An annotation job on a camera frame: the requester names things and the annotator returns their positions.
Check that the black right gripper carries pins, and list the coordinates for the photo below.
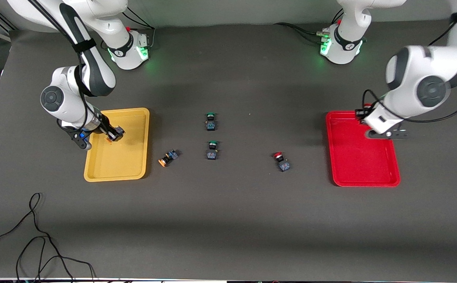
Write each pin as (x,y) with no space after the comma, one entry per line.
(104,127)

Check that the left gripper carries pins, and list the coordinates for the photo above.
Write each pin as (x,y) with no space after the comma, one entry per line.
(361,113)

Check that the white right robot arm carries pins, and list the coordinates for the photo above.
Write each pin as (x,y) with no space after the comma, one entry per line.
(90,67)

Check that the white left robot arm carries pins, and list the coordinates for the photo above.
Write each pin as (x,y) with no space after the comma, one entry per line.
(424,78)

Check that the yellow plastic tray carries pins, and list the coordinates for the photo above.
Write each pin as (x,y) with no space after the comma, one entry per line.
(126,157)

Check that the red plastic tray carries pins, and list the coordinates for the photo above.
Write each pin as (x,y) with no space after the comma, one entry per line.
(354,157)

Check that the green push button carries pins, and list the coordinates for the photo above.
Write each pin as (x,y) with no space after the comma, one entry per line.
(211,122)
(212,151)

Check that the dark grey table cloth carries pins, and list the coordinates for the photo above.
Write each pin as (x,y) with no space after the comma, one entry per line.
(228,220)

